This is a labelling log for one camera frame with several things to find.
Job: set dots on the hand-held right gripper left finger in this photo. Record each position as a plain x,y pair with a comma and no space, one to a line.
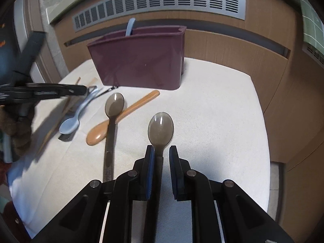
149,174

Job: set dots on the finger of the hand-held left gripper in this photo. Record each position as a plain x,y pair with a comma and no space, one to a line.
50,90

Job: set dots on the wooden cabinet front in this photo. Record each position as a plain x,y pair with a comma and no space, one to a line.
227,50

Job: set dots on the person's left hand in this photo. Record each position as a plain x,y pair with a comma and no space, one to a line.
20,136

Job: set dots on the grey translucent spoon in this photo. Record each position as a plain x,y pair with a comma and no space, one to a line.
114,105

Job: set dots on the small grey vent grille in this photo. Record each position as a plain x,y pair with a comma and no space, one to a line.
315,54

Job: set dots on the maroon utensil holder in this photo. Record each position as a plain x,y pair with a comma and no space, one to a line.
136,60

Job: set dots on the metal spoon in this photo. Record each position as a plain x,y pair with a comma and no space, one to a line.
160,129

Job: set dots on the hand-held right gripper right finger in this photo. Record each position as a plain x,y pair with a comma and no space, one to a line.
175,174

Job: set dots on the green checkered cloth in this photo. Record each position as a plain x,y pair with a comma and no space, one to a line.
311,22

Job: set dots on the white tablecloth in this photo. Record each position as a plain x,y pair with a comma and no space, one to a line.
215,131

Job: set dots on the dark grey utensil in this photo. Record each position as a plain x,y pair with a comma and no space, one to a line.
69,126

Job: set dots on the light blue plastic spoon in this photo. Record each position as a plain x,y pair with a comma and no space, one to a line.
130,25

